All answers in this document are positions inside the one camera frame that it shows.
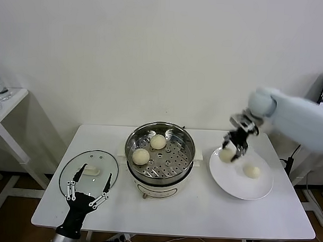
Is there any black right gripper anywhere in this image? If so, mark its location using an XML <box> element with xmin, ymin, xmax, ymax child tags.
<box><xmin>221</xmin><ymin>127</ymin><xmax>249</xmax><ymax>163</ymax></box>

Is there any white power strip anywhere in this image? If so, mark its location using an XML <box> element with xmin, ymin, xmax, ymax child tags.
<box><xmin>105</xmin><ymin>232</ymin><xmax>132</xmax><ymax>242</ymax></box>

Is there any white side table with glass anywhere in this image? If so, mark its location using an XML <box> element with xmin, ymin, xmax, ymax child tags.
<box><xmin>0</xmin><ymin>87</ymin><xmax>53</xmax><ymax>213</ymax></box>

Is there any white electric cooker pot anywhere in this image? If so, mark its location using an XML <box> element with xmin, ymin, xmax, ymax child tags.
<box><xmin>115</xmin><ymin>140</ymin><xmax>205</xmax><ymax>202</ymax></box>

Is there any white floor cable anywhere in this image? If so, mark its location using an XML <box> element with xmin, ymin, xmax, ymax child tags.
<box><xmin>129</xmin><ymin>235</ymin><xmax>214</xmax><ymax>242</ymax></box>

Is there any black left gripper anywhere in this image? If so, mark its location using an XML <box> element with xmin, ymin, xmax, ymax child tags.
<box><xmin>56</xmin><ymin>162</ymin><xmax>114</xmax><ymax>236</ymax></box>

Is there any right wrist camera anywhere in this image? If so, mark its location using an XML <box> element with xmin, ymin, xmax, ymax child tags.
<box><xmin>229</xmin><ymin>109</ymin><xmax>260</xmax><ymax>136</ymax></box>

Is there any white rounded table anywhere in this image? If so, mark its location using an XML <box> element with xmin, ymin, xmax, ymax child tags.
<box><xmin>30</xmin><ymin>123</ymin><xmax>319</xmax><ymax>242</ymax></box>

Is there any white steamed baozi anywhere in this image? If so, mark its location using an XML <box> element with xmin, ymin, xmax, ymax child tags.
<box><xmin>132</xmin><ymin>148</ymin><xmax>151</xmax><ymax>166</ymax></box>
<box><xmin>150</xmin><ymin>134</ymin><xmax>167</xmax><ymax>150</ymax></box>
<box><xmin>219</xmin><ymin>149</ymin><xmax>237</xmax><ymax>163</ymax></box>
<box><xmin>243</xmin><ymin>165</ymin><xmax>261</xmax><ymax>180</ymax></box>

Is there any stainless steel steamer basket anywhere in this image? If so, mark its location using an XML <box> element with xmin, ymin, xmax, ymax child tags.
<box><xmin>124</xmin><ymin>120</ymin><xmax>197</xmax><ymax>181</ymax></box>

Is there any laptop charger cable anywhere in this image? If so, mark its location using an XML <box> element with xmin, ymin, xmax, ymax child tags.
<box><xmin>278</xmin><ymin>143</ymin><xmax>302</xmax><ymax>176</ymax></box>

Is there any glass lid with white handle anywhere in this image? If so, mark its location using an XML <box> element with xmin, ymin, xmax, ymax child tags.
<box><xmin>57</xmin><ymin>148</ymin><xmax>120</xmax><ymax>204</ymax></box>

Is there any white round plate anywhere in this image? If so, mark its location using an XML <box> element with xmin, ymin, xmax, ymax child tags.
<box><xmin>207</xmin><ymin>143</ymin><xmax>275</xmax><ymax>202</ymax></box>

